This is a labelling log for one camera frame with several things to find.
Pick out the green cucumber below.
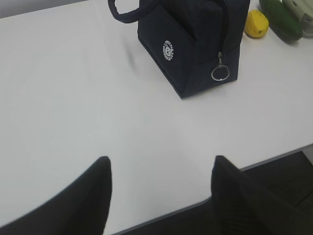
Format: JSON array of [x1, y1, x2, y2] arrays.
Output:
[[259, 0, 303, 43]]

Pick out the yellow lemon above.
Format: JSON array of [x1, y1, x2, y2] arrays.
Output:
[[245, 10, 269, 38]]

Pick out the glass container with green lid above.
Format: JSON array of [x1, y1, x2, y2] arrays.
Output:
[[282, 0, 313, 38]]

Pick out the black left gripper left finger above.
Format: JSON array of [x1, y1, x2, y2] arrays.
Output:
[[0, 157, 112, 235]]

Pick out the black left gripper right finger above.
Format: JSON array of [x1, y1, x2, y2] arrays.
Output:
[[211, 155, 313, 235]]

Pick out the navy blue lunch bag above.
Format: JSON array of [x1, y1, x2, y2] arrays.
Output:
[[108, 0, 250, 98]]

